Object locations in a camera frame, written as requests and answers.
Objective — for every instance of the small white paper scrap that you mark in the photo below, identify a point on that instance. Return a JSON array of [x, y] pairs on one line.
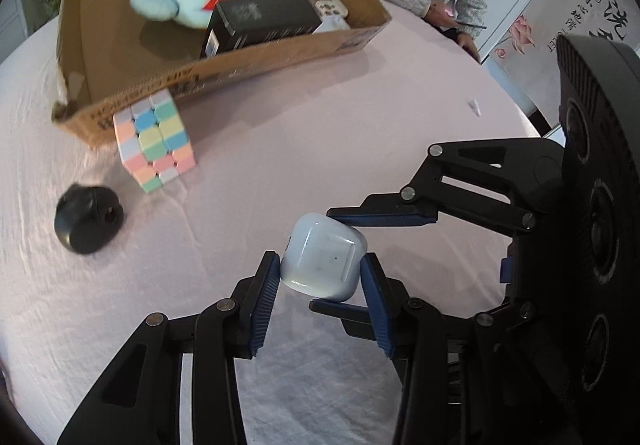
[[474, 107]]

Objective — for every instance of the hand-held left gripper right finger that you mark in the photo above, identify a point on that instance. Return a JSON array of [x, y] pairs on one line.
[[376, 310]]

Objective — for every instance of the floral roll-up banner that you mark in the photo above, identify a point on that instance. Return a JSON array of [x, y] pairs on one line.
[[550, 0]]

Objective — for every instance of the light blue device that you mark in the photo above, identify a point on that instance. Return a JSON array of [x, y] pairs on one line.
[[335, 24]]

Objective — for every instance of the white keypad device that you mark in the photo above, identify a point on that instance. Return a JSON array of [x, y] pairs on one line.
[[330, 5]]

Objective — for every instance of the dark phone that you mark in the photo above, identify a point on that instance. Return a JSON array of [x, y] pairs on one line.
[[472, 26]]

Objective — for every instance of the black rectangular box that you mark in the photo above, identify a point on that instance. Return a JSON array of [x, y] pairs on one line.
[[260, 22]]

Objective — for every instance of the cardboard box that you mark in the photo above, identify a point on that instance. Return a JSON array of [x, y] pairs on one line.
[[115, 30]]

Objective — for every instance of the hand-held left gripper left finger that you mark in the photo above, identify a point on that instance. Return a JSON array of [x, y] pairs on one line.
[[265, 305]]

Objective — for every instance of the white earbuds case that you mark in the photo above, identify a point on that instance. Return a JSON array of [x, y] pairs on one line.
[[322, 255]]

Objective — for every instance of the black round device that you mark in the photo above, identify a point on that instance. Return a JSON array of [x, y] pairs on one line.
[[85, 220]]

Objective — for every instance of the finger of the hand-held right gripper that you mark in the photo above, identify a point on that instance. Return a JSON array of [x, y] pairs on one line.
[[390, 217], [342, 311]]

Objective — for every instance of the pastel puzzle cube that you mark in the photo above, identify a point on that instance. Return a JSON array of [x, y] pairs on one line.
[[155, 140]]

